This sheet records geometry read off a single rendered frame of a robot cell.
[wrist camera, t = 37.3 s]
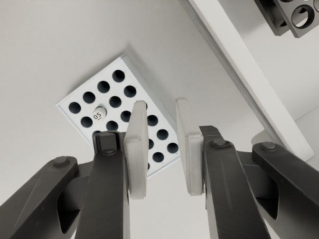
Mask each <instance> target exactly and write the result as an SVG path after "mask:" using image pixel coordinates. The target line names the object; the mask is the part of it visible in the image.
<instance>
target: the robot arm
mask: <svg viewBox="0 0 319 239"><path fill-rule="evenodd" d="M175 101H176V120H177V139H178V146H179V151H180V156H181V161H182V165H183V170H184V176H185V180H186V185H187V190H188V194H190V196H200V195H202V194H203V193H205V199H206V210H207V216H208V224H209V233H210V239H272V238H271V236H270V234H269V231H268V229H267V226H266V224H265V221H264V219H265V220H266V221H267V223H268V224H269V225H270V227H271V228H272V229H273V230H274V232H275V233H276V234H277V235H278V237H279V238H280V239H319V171H318V170H316V169H315V168H313V167H312V166H310V165H309V164H307V163H306V162H305V161H303V160H302V159H300V158H299V157H297V156H296V155H294V154H293V153H292V152H290V151H289V150H287V149H286V148H284V147H283V146H281V145H279V144H275V143H273V142H260V143H256V144H254V145H253V147H252V152H244V151H238V150H236V149H235V146H234V144H233V143H232V142H230V141H227V140H224V139H223V137H222V135H221V134H220V132H219V130H218V129H217V128H216V127H214V126H212V125H209V126H198V123H197V121H196V119H195V116H194V114H193V112H192V110H191V107H190V105H189V103H188V101H187V99H186V98H177V100H175ZM92 139H93V146H94V159H93V161H90V162H87V163H82V164H78V163H77V159H76V158H75V157H73V156H60V157H56V158H55V159H52V160H50V161H49V162H47V163H46V164H45V165H44V166H43V167H42V168H41V169H40V170H38V171H37V172H36V173H35V174H34V175H33V176H32V177H31V178H30V179H29V180H28V181H27V182H25V183H24V184H23V185H22V186H21V187H20V188H19V189H18V190H17V191H16V192H15V193H14V194H13V195H12V196H11V197H10V198H8V199H7V200H6V201H5V202H4V203H3V204H2V205H1V206H0V239H71V237H72V235H73V234H74V232H75V230H76V233H75V238H74V239H131V236H130V201H129V198H132V200H140V199H144V197H146V189H147V171H148V153H149V133H148V122H147V110H146V102H144V100H142V101H136V102H135V103H134V106H133V109H132V112H131V117H130V121H129V124H128V127H127V131H126V132H119V131H115V130H108V131H102V132H99V133H96V134H94V135H93V136H92ZM204 184H205V188H204ZM128 191H129V192H128ZM129 195H130V197H129Z"/></svg>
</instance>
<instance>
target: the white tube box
mask: <svg viewBox="0 0 319 239"><path fill-rule="evenodd" d="M142 100H144V102H146V110H147V122H148V133H149V153H148V171H147V179H150V178H151V177H153V176H154V175H156V174H157V173H159V172H161V171H162V170H164V169H165V168H167V167H169V166H170V165H172V164H173V163H175V162H177V161H179V160H180V159H181V156H180V151H179V146H178V139H177V124H176V123H175V121H174V120H173V118H172V117H171V116H170V114H169V113H168V112H167V110H166V109H165V108H164V106H163V105H162V103H161V102H160V101H159V99H158V98H157V96H156V95H155V94H154V92H153V91H152V89H151V88H150V87H149V86H148V84H147V83H146V82H145V80H144V79H143V77H142V76H141V74H140V73H139V72H138V70H137V69H136V68H135V66H134V65H133V63H132V62H131V61H130V59H129V58H128V57H127V55H126V54H125V53H124V54H122V55H121V56H120V57H118V58H117V59H115V60H114V61H113V62H111V63H110V64H109V65H107V66H106V67H105V68H104V69H102V70H101V71H99V72H98V73H97V74H95V75H94V76H93V77H91V78H90V79H89V80H87V81H86V82H85V83H83V84H82V85H80V86H79V87H78V88H76V89H75V90H74V91H72V92H71V93H70V94H68V95H67V96H66V97H64V98H63V99H62V100H60V101H59V102H58V103H56V104H55V106H57V108H58V109H59V110H60V112H61V113H62V114H63V115H64V116H65V118H66V119H67V120H68V121H69V122H70V123H71V125H72V126H73V127H74V128H75V129H76V131H77V132H78V133H79V134H80V135H81V137H82V138H83V139H84V140H85V141H86V142H87V144H88V145H89V146H90V147H91V148H92V150H93V151H94V146H93V139H92V136H93V135H94V134H96V133H99V132H102V131H108V130H115V131H119V132H126V131H127V127H128V124H129V121H130V117H131V112H132V109H133V106H134V103H135V102H136V101H142ZM99 106H102V107H104V108H106V110H107V113H106V115H105V118H104V119H103V120H102V121H100V122H96V121H94V120H93V118H92V113H93V112H94V110H95V109H97V108H98V107H99Z"/></svg>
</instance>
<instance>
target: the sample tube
mask: <svg viewBox="0 0 319 239"><path fill-rule="evenodd" d="M106 113H107V110H106V108H104V107H102V106H99V107H98V108H97V109H95V110H94V112H93V113H92V118H93V120H94V121H96V122H100V121H102V120H103V119H104V118H105V115H106Z"/></svg>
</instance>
